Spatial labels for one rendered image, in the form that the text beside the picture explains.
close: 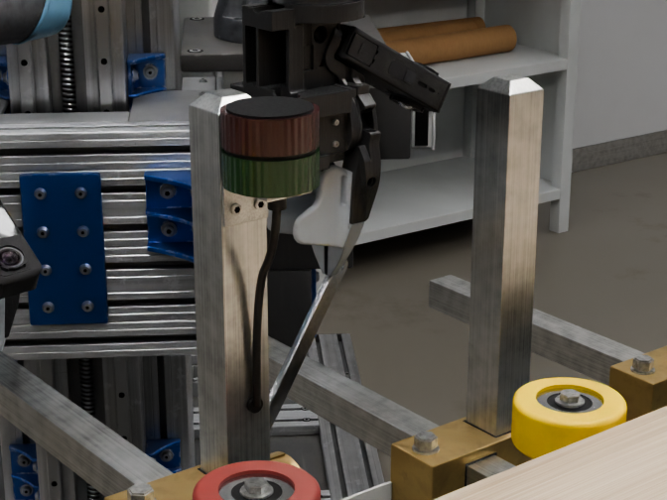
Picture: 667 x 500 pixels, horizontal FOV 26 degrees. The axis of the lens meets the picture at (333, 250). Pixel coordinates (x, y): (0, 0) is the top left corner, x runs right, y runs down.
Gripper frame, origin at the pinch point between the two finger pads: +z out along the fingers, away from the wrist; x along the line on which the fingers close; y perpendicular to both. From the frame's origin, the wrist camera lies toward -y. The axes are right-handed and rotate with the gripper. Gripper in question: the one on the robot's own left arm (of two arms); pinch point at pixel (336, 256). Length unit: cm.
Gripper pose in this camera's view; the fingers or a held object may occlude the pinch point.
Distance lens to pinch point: 110.6
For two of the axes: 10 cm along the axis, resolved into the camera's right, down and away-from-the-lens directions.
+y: -7.9, 1.9, -5.8
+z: 0.0, 9.5, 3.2
